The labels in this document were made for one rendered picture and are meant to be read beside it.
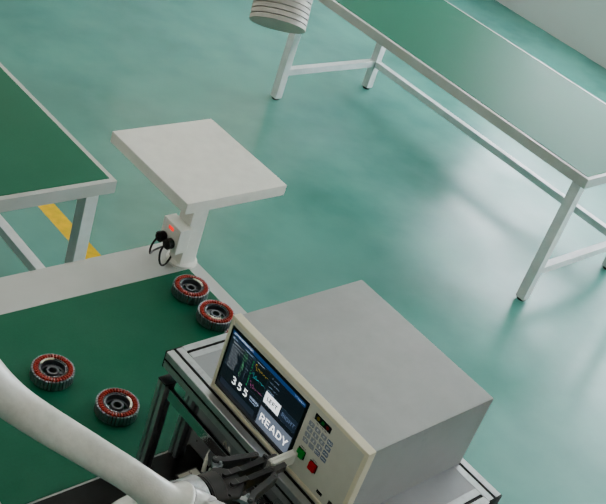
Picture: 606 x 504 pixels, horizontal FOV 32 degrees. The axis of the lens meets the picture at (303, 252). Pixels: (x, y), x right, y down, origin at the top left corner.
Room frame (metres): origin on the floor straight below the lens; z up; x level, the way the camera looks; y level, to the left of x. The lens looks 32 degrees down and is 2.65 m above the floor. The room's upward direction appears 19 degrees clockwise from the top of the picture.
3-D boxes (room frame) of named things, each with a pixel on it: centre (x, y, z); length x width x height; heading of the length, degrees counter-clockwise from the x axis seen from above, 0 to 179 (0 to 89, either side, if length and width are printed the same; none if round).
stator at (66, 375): (2.03, 0.51, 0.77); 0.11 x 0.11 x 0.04
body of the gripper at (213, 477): (1.44, 0.00, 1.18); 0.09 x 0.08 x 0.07; 141
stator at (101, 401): (1.99, 0.32, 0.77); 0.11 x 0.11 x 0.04
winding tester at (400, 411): (1.80, -0.20, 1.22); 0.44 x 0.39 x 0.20; 51
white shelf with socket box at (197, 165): (2.57, 0.36, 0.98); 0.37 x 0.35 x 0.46; 51
